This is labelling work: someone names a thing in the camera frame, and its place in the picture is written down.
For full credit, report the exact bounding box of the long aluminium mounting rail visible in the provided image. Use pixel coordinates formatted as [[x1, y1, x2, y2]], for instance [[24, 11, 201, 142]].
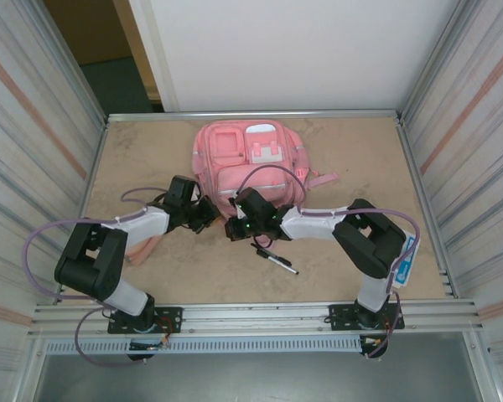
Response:
[[27, 297, 485, 338]]

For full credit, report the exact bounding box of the small circuit board with wires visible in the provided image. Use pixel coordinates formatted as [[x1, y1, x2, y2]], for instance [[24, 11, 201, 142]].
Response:
[[128, 339, 172, 351]]

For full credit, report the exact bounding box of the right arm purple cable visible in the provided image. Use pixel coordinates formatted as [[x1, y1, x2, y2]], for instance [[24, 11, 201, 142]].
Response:
[[236, 164, 423, 360]]

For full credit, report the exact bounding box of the pink zipper pencil case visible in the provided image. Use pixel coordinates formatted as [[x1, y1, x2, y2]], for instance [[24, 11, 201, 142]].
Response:
[[125, 236, 158, 265]]

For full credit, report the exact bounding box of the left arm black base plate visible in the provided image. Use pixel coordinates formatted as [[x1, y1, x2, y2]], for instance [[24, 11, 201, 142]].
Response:
[[107, 307, 184, 335]]

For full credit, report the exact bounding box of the black marker white label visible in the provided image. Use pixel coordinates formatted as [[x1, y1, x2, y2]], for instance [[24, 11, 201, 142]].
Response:
[[256, 250, 300, 276]]

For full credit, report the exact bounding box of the short aluminium frame rail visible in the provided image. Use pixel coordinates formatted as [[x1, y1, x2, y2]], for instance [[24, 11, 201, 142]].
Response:
[[104, 109, 403, 123]]

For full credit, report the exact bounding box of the grey slotted cable duct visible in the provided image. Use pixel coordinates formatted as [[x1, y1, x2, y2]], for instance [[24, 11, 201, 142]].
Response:
[[44, 338, 364, 355]]

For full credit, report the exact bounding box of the small wire connector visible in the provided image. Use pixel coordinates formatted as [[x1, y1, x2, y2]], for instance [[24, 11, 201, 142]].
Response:
[[360, 334, 389, 349]]

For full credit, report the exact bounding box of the white door frame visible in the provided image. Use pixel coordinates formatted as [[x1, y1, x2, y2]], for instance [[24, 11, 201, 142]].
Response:
[[127, 0, 180, 113]]

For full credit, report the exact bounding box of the aluminium side frame rail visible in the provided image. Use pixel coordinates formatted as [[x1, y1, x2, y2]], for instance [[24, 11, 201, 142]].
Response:
[[396, 116, 460, 299], [58, 119, 110, 305]]

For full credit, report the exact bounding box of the pink school backpack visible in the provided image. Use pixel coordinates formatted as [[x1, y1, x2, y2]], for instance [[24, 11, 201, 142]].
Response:
[[191, 120, 340, 223]]

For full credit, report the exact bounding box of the grey metal panel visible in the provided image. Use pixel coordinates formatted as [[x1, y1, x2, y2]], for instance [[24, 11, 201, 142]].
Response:
[[33, 332, 487, 402]]

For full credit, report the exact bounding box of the black marker pen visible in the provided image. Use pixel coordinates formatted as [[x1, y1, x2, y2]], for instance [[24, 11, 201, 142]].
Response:
[[251, 244, 293, 265]]

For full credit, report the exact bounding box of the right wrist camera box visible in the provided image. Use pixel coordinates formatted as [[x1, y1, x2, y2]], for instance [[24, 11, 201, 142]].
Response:
[[233, 190, 248, 221]]

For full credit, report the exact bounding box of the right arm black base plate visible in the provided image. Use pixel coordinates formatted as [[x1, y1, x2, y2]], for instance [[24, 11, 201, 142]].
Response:
[[327, 303, 406, 332]]

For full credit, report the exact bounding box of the blue white stationery package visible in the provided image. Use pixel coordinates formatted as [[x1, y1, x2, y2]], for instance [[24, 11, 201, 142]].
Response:
[[392, 228, 422, 290]]

